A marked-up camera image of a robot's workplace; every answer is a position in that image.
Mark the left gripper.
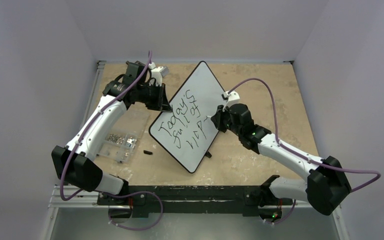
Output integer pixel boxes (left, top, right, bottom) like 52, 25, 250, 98
137, 82, 171, 112

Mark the white whiteboard black frame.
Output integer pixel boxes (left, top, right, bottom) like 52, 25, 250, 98
148, 61, 225, 174

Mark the black marker cap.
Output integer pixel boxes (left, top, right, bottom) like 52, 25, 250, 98
143, 150, 153, 155

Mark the clear plastic screw box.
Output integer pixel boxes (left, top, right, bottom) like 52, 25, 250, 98
97, 109, 150, 163

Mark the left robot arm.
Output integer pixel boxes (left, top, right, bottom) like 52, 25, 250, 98
51, 61, 173, 205

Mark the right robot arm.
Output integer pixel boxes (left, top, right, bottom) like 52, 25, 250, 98
210, 103, 352, 216

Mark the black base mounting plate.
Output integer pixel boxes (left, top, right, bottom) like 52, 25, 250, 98
97, 185, 293, 220

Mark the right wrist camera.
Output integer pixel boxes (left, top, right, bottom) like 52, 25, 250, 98
221, 90, 240, 112

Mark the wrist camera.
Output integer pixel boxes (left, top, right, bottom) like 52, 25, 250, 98
148, 62, 169, 87
221, 90, 240, 112

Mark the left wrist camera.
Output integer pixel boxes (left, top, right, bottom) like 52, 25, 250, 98
148, 62, 169, 87

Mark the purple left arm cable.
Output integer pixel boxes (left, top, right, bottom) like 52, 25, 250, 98
59, 50, 155, 202

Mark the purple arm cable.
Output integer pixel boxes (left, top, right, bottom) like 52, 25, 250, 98
227, 78, 382, 194
59, 50, 155, 202

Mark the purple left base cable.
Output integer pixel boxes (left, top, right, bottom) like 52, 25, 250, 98
108, 190, 165, 232

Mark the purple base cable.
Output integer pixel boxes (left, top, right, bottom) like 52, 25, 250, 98
263, 198, 297, 226
108, 190, 165, 232

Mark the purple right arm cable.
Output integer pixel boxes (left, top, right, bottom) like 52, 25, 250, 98
227, 78, 382, 194

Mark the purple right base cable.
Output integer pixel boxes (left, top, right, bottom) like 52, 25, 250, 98
263, 198, 297, 226

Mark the aluminium frame rail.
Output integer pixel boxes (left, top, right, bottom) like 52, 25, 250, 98
48, 184, 113, 210

